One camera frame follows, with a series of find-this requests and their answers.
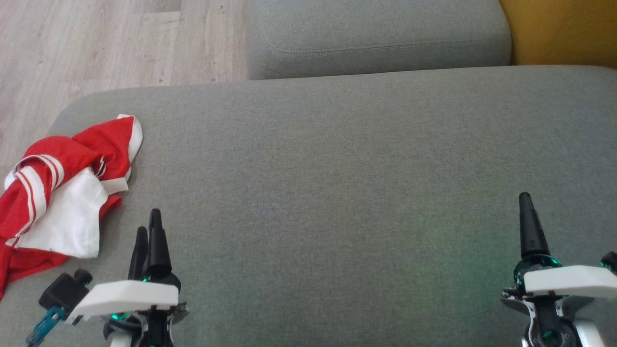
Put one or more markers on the red white sports jersey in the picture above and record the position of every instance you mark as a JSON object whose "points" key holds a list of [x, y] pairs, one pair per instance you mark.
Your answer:
{"points": [[72, 221]]}

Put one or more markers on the red shorts with white trim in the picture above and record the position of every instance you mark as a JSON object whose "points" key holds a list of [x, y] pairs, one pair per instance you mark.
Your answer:
{"points": [[99, 137]]}

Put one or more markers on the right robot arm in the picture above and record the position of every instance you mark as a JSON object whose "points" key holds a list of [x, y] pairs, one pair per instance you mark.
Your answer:
{"points": [[589, 336]]}

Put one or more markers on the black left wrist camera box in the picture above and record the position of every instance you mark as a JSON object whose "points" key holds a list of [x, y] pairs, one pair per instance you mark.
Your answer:
{"points": [[65, 291]]}

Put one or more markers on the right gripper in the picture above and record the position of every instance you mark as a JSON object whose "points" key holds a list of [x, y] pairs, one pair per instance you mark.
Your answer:
{"points": [[569, 282]]}

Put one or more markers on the large grey sofa seat cushion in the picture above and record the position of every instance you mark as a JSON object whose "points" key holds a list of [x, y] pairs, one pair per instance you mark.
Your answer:
{"points": [[337, 193]]}

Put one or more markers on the medium grey sofa seat cushion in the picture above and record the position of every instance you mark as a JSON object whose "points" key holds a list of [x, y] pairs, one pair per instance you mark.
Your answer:
{"points": [[376, 33]]}

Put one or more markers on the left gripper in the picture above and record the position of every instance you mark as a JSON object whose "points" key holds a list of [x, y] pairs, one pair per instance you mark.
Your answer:
{"points": [[130, 299]]}

